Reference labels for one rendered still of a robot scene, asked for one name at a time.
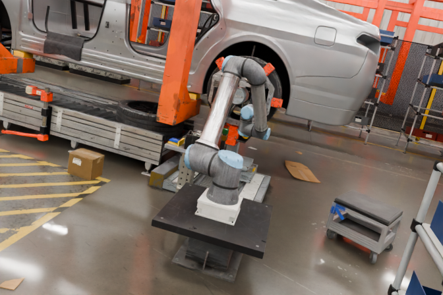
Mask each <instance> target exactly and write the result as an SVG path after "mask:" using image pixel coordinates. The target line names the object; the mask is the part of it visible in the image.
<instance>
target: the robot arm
mask: <svg viewBox="0 0 443 295"><path fill-rule="evenodd" d="M221 71H222V72H223V76H222V78H221V81H220V84H219V87H218V90H217V92H216V96H215V98H214V101H213V104H212V106H211V109H210V112H209V114H208V118H207V120H206V123H205V125H204V129H203V131H202V134H201V137H200V139H198V140H196V141H195V143H194V144H191V145H190V146H189V147H188V148H187V150H186V152H185V159H184V160H185V166H186V167H187V168H188V169H190V170H192V171H195V172H198V173H201V174H204V175H206V176H210V177H212V178H213V182H212V185H211V186H210V187H209V189H208V191H207V193H206V197H207V198H208V199H209V200H210V201H212V202H214V203H218V204H221V205H236V204H238V201H239V195H238V185H239V180H240V176H241V171H242V168H243V158H242V157H241V156H240V155H239V154H237V153H235V152H232V151H228V150H220V151H219V147H218V142H219V139H220V136H221V133H222V130H223V127H224V124H225V121H226V119H227V116H228V113H229V110H230V108H231V104H232V102H233V98H234V96H235V93H236V91H237V87H238V85H239V82H240V81H241V78H242V77H243V78H246V79H247V80H248V83H249V84H250V85H251V94H252V95H251V100H250V102H249V103H248V105H246V106H244V107H243V108H242V109H241V117H240V121H239V127H238V134H239V135H241V136H244V137H249V136H253V137H255V138H260V139H262V140H267V139H268V138H269V135H270V131H271V129H270V128H268V125H267V117H266V99H265V89H264V84H265V83H266V73H265V72H264V70H263V68H262V67H261V66H260V65H259V64H258V63H257V62H256V61H254V60H252V59H247V58H243V57H237V56H232V55H230V56H228V57H226V58H225V59H224V61H223V63H222V68H221ZM253 116H254V124H252V119H253Z"/></svg>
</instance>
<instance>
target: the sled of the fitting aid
mask: <svg viewBox="0 0 443 295"><path fill-rule="evenodd" d="M257 167H258V165H256V164H254V163H253V164H252V165H251V166H250V168H249V170H248V171H247V172H246V171H241V176H240V181H243V182H247V183H251V180H252V179H253V177H254V175H255V174H256V171H257Z"/></svg>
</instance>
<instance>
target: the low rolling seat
mask: <svg viewBox="0 0 443 295"><path fill-rule="evenodd" d="M339 209H340V210H342V212H340V211H339ZM336 212H337V213H338V214H337V215H335V213H336ZM402 213H403V211H402V210H401V209H398V208H396V207H394V206H392V205H389V204H387V203H384V202H382V201H379V200H377V199H374V198H372V197H370V196H367V195H365V194H362V193H360V192H358V191H355V190H351V191H348V192H346V193H344V194H342V195H340V196H338V197H336V198H335V201H334V202H333V203H332V207H331V210H330V214H329V217H328V221H327V223H326V228H328V230H327V232H326V235H327V237H328V238H329V239H332V238H333V237H334V234H335V233H338V234H340V235H342V236H344V237H346V238H348V239H350V240H352V241H354V242H356V243H358V244H360V245H362V246H364V247H366V248H368V249H370V250H371V251H370V262H371V263H373V264H374V263H376V258H377V255H378V254H380V253H381V252H382V251H383V250H384V251H386V252H390V251H391V250H392V249H393V246H392V242H393V241H394V239H395V237H396V234H397V231H398V228H399V224H400V222H401V218H402V216H403V215H402ZM393 226H394V227H393ZM392 227H393V229H392V230H390V228H392Z"/></svg>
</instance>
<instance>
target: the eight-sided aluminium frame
mask: <svg viewBox="0 0 443 295"><path fill-rule="evenodd" d="M220 72H221V73H223V72H222V70H220V71H219V72H217V73H215V74H214V75H213V78H214V76H217V74H218V73H220ZM213 78H212V84H211V88H210V95H209V97H208V101H209V102H211V100H212V94H213V90H214V86H213V85H214V79H213ZM266 80H267V82H266V85H267V86H268V89H269V92H268V97H267V100H266V116H267V115H268V114H269V112H270V107H271V106H270V104H271V101H272V98H273V95H274V90H275V88H274V86H273V85H272V83H271V81H270V80H269V78H268V77H266ZM269 85H270V86H269ZM225 122H226V123H229V124H233V125H236V126H238V125H239V120H236V119H231V118H228V117H227V119H226V121H225Z"/></svg>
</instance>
